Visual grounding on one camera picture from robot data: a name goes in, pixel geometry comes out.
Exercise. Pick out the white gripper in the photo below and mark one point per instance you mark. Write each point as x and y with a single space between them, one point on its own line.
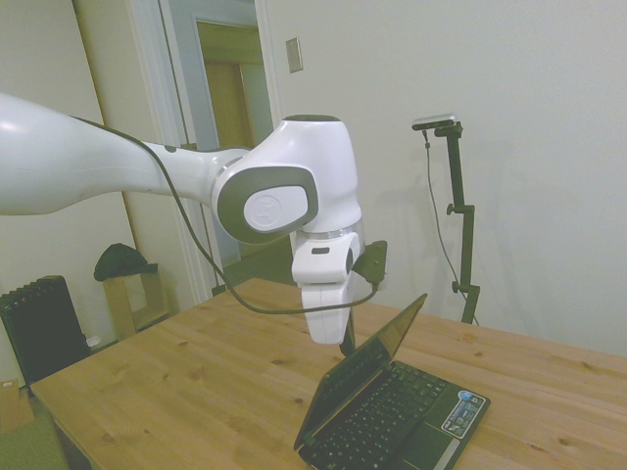
325 313

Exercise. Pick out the black ASUS laptop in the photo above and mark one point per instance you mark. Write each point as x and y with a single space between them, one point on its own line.
392 416

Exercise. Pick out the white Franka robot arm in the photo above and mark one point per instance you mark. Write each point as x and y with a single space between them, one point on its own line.
294 171

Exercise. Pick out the light wooden stool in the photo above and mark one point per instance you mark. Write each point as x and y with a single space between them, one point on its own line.
117 308

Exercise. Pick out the dark cap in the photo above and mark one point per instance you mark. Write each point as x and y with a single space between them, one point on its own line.
122 262

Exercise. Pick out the brass door hinge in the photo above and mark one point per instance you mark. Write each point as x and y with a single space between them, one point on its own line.
189 146

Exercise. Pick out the brown wooden hallway door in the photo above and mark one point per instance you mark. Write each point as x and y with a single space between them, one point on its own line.
225 108

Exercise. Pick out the black oil radiator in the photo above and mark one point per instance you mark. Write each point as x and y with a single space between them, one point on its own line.
44 328

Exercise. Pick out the white open door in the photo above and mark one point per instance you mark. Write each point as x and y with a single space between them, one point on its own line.
183 73

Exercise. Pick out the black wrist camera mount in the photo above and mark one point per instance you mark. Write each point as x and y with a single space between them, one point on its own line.
373 262

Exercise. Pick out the black camera stand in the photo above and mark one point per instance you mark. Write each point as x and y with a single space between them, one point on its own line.
468 245

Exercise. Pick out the grey stereo camera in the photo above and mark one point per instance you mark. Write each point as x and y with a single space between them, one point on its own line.
436 121

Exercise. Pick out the metal wall switch plate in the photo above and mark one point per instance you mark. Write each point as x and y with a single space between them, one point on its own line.
294 55

